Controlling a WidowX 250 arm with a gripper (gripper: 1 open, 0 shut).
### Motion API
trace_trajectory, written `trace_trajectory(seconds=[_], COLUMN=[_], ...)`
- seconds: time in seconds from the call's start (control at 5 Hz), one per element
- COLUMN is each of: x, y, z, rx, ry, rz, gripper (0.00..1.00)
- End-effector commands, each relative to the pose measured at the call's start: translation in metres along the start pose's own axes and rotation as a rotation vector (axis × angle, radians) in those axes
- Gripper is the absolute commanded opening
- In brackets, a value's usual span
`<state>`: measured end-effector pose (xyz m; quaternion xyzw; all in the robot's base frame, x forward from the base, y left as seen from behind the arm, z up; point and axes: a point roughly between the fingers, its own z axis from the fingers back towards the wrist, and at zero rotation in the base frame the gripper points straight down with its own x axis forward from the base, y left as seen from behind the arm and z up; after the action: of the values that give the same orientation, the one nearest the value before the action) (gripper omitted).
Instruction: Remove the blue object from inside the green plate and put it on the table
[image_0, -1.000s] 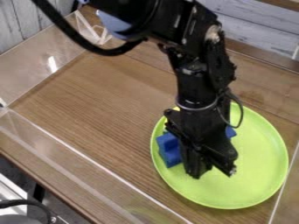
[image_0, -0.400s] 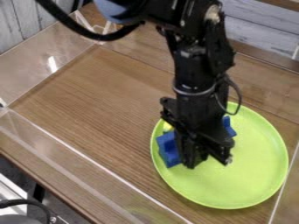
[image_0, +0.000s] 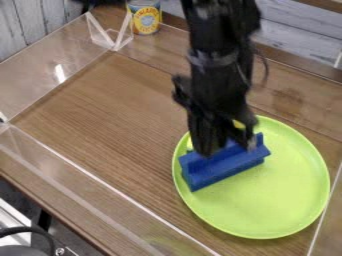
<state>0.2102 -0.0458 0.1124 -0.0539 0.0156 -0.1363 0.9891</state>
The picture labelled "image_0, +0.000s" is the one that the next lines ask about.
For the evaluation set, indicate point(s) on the blue T-shaped block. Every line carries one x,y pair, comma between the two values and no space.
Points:
203,171

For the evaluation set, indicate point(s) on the clear acrylic enclosure wall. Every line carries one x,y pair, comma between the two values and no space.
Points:
88,130

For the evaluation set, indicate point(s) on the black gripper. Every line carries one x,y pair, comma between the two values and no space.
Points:
213,94

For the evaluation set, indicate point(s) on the yellow banana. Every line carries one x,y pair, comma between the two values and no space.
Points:
237,125

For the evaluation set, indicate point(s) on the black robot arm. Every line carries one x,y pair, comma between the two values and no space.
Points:
221,26

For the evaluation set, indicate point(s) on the green round plate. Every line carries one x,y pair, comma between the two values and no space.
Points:
274,199

